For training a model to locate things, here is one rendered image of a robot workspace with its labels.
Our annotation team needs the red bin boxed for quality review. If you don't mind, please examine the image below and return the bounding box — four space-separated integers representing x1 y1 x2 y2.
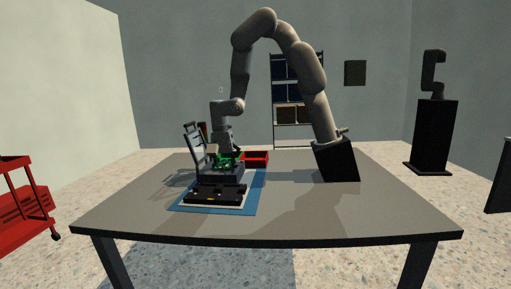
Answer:
239 151 268 169

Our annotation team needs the green circuit board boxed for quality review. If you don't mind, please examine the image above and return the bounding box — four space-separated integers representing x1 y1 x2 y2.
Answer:
214 159 231 169

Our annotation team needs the green bin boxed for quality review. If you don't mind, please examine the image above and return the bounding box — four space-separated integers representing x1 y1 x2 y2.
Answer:
217 151 243 160

